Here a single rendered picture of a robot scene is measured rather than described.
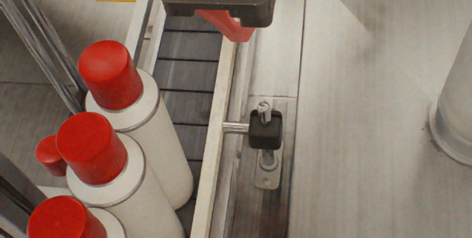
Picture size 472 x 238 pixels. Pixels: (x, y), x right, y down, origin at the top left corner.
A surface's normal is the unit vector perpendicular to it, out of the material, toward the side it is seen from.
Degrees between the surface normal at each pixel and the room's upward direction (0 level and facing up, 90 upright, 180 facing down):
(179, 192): 90
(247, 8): 90
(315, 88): 0
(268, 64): 0
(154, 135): 90
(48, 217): 3
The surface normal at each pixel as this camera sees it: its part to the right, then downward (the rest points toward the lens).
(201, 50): -0.09, -0.51
